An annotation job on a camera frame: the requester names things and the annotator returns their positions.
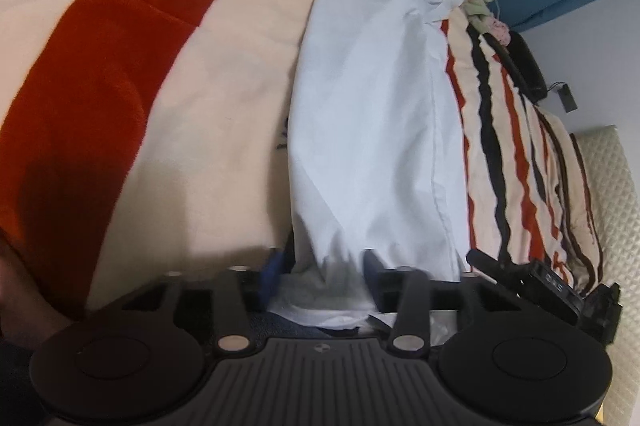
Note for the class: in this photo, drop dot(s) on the cream quilted headboard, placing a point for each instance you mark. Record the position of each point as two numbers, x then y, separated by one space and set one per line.
616 214

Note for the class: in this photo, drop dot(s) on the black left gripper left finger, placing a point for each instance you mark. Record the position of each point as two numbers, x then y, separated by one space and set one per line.
276 266

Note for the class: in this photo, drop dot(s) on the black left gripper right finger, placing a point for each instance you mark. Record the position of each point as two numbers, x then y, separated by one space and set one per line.
390 289

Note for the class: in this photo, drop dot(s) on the black wall plug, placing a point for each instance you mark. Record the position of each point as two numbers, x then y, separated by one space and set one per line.
565 95

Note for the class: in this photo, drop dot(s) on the striped cream red black blanket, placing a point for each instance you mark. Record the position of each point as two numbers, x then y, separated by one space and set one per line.
143 136

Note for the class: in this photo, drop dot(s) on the white garment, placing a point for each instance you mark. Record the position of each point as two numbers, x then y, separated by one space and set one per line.
375 155

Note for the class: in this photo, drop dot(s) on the black bag on bed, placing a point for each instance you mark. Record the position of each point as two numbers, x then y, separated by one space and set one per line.
523 68

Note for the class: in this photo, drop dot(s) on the green floral cloth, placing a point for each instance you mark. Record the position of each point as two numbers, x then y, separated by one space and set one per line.
481 16

